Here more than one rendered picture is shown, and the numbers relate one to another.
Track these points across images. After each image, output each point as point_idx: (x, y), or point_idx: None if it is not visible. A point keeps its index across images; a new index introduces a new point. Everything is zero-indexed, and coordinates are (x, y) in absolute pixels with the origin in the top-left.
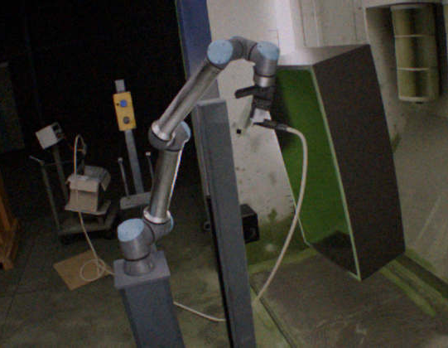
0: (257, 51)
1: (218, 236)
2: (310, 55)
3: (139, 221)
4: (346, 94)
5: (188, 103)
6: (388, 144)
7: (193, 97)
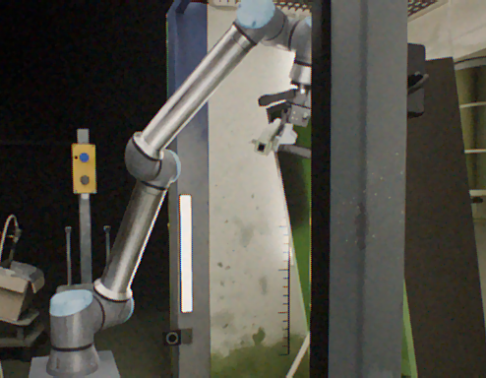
0: (304, 27)
1: (342, 74)
2: None
3: (87, 292)
4: (415, 120)
5: (194, 96)
6: (468, 210)
7: (203, 87)
